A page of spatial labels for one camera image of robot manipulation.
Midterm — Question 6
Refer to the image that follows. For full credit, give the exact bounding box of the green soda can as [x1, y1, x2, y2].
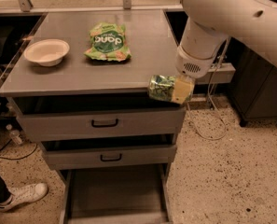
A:
[147, 75, 175, 102]

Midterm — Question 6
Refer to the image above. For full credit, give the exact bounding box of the top grey drawer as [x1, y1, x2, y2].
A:
[18, 107, 186, 141]

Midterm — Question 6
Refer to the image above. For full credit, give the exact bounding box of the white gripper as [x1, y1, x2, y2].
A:
[172, 46, 214, 105]

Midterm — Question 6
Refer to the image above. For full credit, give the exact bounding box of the white sneaker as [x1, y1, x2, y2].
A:
[0, 183, 48, 212]

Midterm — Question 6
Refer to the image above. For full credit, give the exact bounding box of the dark cabinet on right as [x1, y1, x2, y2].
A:
[227, 38, 277, 127]

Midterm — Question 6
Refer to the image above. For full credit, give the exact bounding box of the plastic bottle on floor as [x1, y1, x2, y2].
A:
[6, 124, 23, 145]

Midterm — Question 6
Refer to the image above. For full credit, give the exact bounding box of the white cable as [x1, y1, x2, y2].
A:
[186, 37, 232, 141]

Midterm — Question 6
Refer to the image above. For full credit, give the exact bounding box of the grey drawer cabinet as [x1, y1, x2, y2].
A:
[0, 8, 194, 224]

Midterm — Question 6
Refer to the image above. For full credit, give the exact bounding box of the middle grey drawer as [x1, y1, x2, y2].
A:
[43, 145, 176, 170]

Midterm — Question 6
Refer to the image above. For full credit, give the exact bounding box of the black cable on floor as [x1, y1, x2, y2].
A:
[0, 131, 39, 161]

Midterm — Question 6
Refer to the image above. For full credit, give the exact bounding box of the green snack bag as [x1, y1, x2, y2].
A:
[84, 22, 132, 62]

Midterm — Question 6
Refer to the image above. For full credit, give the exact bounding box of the grey side bracket shelf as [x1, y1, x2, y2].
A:
[196, 63, 235, 85]

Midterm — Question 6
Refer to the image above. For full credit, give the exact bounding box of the white paper bowl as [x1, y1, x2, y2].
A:
[23, 39, 70, 67]

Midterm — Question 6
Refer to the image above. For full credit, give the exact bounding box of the bottom grey open drawer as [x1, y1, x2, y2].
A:
[59, 164, 173, 224]

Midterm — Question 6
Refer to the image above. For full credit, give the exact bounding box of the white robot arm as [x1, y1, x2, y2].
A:
[172, 0, 277, 104]

